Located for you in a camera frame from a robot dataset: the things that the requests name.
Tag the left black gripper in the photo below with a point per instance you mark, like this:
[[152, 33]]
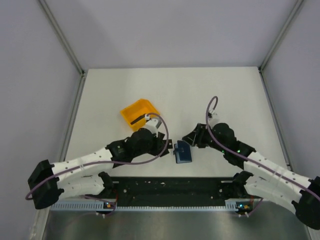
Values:
[[158, 142]]

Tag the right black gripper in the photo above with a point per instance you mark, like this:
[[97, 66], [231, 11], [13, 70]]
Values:
[[197, 135]]

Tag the yellow plastic bin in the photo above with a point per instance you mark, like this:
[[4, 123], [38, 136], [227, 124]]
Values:
[[138, 108]]

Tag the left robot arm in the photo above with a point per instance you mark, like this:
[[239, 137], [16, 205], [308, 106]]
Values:
[[87, 176]]

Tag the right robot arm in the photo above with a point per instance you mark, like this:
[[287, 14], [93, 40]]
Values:
[[261, 177]]

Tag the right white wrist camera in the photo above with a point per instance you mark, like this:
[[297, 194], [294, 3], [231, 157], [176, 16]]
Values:
[[213, 117]]

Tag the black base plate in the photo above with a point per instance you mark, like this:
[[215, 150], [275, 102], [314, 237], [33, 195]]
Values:
[[173, 191]]

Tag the grey cable duct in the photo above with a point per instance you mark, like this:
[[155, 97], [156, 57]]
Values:
[[98, 206]]

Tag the left aluminium frame post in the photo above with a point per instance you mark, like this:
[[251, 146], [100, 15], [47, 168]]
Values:
[[45, 8]]

